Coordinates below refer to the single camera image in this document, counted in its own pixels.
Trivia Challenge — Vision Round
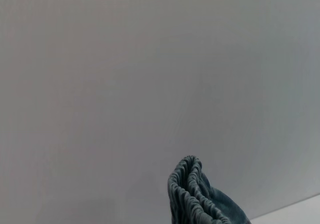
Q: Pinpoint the blue denim shorts cartoon print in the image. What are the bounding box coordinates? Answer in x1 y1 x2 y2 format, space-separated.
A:
166 154 253 224

